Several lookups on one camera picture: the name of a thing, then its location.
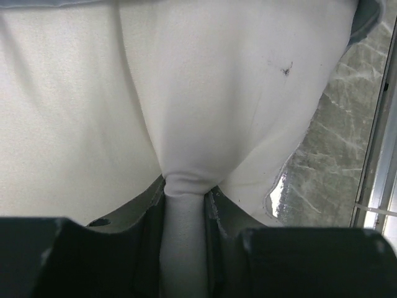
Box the grey pillowcase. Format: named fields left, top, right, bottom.
left=1, top=0, right=386, bottom=51

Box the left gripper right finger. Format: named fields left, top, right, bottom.
left=205, top=189, right=396, bottom=297

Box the aluminium mounting rail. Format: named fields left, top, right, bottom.
left=350, top=32, right=396, bottom=233

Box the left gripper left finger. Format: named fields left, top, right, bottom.
left=1, top=178, right=164, bottom=297

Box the white pillow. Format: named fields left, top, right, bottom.
left=1, top=1, right=358, bottom=297

